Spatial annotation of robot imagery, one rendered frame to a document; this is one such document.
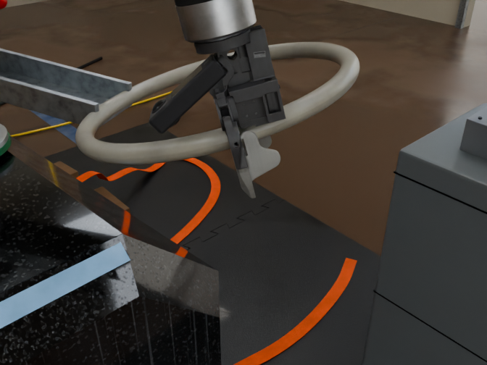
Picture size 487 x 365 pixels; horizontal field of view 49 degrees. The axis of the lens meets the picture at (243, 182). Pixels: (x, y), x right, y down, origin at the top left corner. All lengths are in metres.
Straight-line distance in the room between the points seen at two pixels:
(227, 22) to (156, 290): 0.59
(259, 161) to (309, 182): 2.01
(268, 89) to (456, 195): 0.64
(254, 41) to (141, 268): 0.54
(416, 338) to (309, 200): 1.24
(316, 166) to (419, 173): 1.65
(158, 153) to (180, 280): 0.47
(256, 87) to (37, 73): 0.65
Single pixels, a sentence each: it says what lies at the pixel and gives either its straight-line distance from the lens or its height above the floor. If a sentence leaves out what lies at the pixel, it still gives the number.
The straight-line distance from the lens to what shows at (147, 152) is 0.73.
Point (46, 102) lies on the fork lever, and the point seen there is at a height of 1.02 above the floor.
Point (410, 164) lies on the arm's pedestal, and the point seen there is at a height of 0.82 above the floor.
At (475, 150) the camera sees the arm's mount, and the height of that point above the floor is 0.86.
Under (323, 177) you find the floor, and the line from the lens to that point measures 2.75.
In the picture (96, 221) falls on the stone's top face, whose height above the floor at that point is 0.80.
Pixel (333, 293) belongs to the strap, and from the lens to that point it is 2.04.
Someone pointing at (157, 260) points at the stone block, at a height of 0.72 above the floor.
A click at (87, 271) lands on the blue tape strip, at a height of 0.78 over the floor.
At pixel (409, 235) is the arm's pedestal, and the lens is 1.31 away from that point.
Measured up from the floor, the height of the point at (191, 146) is 1.08.
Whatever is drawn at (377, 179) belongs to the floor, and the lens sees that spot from 2.79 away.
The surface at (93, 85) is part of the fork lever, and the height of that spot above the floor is 1.01.
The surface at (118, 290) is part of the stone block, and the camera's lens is 1.00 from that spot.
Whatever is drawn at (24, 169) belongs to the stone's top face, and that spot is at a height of 0.80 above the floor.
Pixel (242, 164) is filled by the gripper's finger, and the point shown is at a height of 1.07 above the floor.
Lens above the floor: 1.41
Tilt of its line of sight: 32 degrees down
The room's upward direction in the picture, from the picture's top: straight up
